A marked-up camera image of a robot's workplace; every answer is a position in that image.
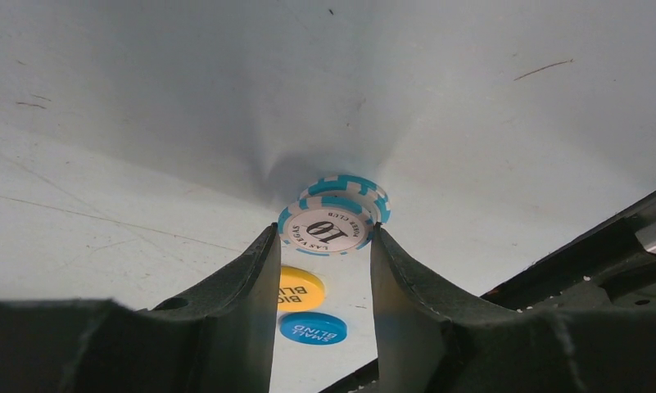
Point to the blue small blind button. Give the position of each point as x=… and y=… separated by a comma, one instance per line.
x=312, y=328

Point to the yellow big blind button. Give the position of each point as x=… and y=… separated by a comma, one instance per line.
x=299, y=290

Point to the white blue 10 chip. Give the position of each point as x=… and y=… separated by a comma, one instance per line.
x=325, y=226
x=361, y=190

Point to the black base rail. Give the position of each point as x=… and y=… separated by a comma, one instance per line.
x=618, y=256

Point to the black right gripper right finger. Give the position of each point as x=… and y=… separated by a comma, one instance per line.
x=433, y=336

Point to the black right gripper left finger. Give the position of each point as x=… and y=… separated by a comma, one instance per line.
x=217, y=336

